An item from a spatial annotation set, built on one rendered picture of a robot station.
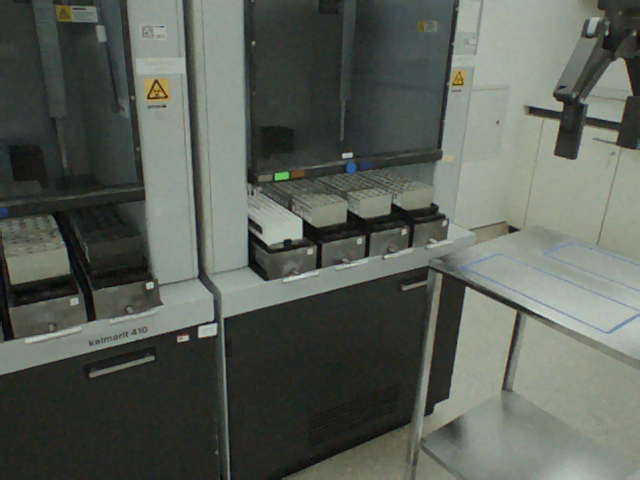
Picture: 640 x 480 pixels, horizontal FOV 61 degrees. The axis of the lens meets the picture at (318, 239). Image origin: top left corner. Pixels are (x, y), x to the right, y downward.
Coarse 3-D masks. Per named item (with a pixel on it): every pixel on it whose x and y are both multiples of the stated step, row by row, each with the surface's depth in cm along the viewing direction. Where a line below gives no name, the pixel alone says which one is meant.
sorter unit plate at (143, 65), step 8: (136, 64) 110; (144, 64) 110; (152, 64) 111; (160, 64) 112; (168, 64) 113; (176, 64) 113; (184, 64) 114; (136, 72) 110; (144, 72) 111; (152, 72) 112; (160, 72) 112; (168, 72) 113; (176, 72) 114; (184, 72) 115
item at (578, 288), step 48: (528, 240) 142; (576, 240) 143; (432, 288) 129; (480, 288) 117; (528, 288) 116; (576, 288) 117; (624, 288) 118; (432, 336) 135; (576, 336) 101; (624, 336) 100; (432, 432) 152; (480, 432) 152; (528, 432) 153; (576, 432) 154
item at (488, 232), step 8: (488, 224) 359; (496, 224) 363; (504, 224) 368; (472, 232) 353; (480, 232) 358; (488, 232) 362; (496, 232) 366; (504, 232) 370; (480, 240) 358; (488, 240) 360
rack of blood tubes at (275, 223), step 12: (252, 204) 148; (264, 204) 148; (276, 204) 148; (252, 216) 140; (264, 216) 140; (276, 216) 141; (288, 216) 140; (252, 228) 142; (264, 228) 135; (276, 228) 134; (288, 228) 136; (300, 228) 138; (264, 240) 136; (276, 240) 136
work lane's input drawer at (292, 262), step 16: (256, 240) 139; (288, 240) 136; (304, 240) 138; (256, 256) 138; (272, 256) 132; (288, 256) 135; (304, 256) 137; (272, 272) 134; (288, 272) 136; (304, 272) 139
